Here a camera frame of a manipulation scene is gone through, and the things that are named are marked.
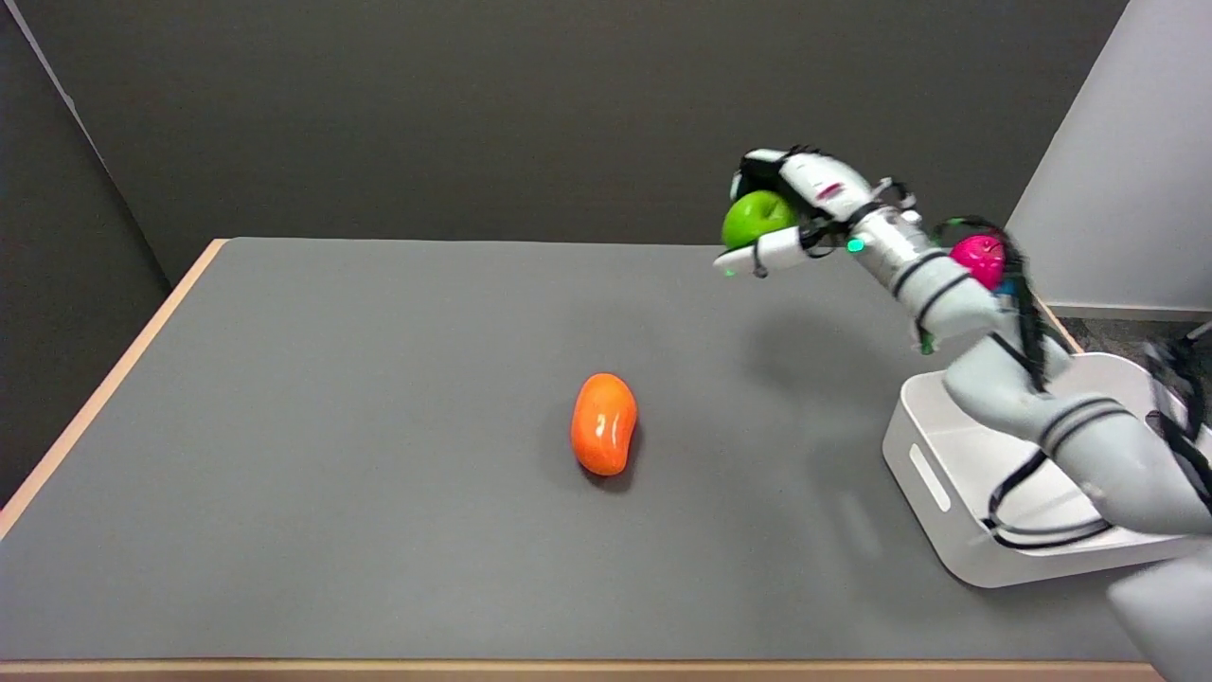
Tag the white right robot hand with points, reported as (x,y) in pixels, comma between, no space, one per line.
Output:
(814,204)

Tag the green apple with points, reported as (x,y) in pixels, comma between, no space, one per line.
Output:
(756,218)

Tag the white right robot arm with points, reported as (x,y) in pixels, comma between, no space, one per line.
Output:
(1023,379)

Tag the magenta apple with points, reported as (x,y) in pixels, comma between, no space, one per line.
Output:
(981,258)

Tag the orange mango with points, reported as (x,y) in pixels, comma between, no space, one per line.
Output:
(603,423)

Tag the white plastic bin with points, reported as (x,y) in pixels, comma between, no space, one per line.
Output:
(947,493)

